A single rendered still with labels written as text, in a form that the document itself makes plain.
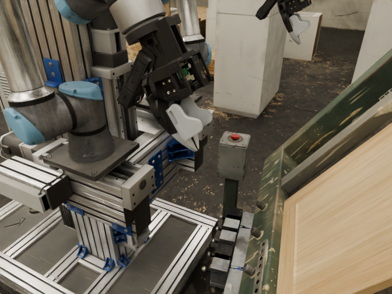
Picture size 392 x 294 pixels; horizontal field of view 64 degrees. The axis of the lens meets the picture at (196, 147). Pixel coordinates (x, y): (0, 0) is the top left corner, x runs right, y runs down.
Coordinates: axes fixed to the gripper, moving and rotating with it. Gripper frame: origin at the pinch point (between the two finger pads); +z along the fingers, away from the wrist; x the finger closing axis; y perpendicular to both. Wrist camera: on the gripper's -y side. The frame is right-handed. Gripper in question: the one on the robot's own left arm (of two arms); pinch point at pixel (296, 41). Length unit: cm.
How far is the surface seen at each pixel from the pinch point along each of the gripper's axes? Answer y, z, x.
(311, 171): -4.0, 39.5, -16.1
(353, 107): 8.6, 30.2, 9.9
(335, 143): 5.5, 31.6, -14.6
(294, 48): -141, 60, 470
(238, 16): -102, -21, 205
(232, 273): -28, 55, -47
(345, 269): 11, 40, -58
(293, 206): -8, 44, -29
